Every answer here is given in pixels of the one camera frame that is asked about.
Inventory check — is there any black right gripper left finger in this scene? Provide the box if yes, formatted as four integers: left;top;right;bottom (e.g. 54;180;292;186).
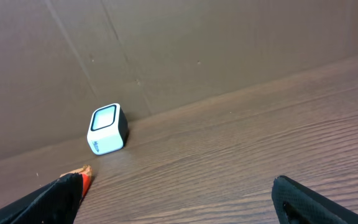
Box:
0;173;83;224

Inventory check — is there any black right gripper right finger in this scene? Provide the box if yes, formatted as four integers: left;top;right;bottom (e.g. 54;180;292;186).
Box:
272;175;358;224

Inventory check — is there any orange spaghetti packet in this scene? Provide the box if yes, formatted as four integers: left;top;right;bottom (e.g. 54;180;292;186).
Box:
60;165;93;198

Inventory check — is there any white barcode scanner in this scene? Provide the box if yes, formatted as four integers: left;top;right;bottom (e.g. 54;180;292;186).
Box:
86;103;129;156

